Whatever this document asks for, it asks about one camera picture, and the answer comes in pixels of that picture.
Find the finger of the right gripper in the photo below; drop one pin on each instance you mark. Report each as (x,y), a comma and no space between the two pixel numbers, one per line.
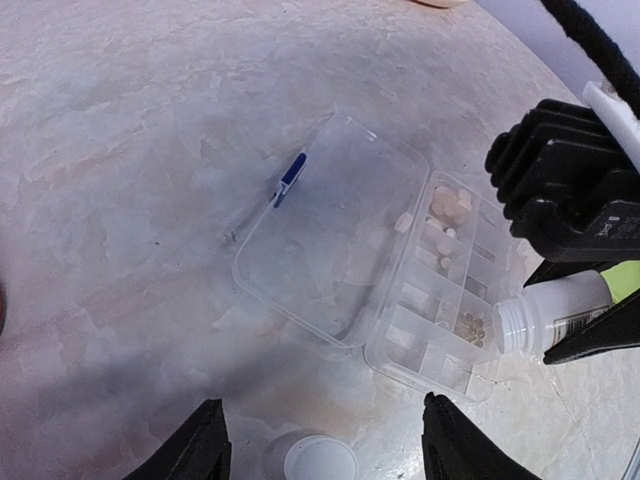
(616,329)
(548,271)

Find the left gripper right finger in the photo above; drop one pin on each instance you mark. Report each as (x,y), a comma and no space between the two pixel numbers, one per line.
(455,448)

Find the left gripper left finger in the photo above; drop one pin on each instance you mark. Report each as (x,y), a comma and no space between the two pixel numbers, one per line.
(198,450)

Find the small white pill bottle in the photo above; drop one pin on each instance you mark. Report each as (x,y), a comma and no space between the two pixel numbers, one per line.
(545,313)

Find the white bottle cap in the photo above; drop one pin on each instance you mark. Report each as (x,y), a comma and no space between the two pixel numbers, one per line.
(319,457)

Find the clear plastic pill organizer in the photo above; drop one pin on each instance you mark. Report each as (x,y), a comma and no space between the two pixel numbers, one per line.
(324,253)

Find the small brown round pills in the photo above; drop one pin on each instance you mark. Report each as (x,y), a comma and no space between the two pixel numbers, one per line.
(470,328)

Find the pile of beige pills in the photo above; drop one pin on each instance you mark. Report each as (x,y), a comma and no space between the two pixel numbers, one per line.
(450,210)

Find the green plate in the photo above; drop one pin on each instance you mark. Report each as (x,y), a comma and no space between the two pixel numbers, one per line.
(622,280)

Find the beige pill in lid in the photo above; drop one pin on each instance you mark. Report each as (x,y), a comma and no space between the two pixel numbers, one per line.
(403,223)

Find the round wooden plate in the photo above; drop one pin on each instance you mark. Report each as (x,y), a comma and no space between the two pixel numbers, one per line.
(441,4)

